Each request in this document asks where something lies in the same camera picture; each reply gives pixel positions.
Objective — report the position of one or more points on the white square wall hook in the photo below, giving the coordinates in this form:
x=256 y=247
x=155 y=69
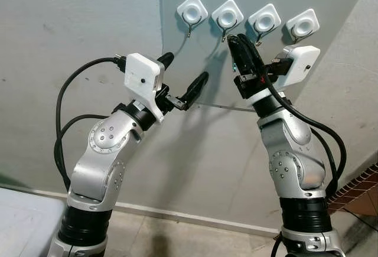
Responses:
x=192 y=13
x=264 y=19
x=303 y=25
x=227 y=16

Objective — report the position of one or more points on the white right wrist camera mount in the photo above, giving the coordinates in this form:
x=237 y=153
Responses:
x=301 y=62

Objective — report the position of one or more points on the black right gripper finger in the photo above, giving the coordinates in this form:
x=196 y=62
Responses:
x=255 y=61
x=238 y=56

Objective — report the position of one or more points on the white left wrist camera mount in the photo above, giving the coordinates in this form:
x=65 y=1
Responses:
x=142 y=74

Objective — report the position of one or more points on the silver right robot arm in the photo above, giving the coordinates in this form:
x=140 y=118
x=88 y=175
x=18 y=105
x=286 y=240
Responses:
x=295 y=156

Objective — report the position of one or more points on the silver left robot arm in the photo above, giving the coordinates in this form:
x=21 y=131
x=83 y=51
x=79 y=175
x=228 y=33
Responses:
x=100 y=162

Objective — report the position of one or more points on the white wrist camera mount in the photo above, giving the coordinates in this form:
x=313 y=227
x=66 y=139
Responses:
x=301 y=62
x=142 y=74

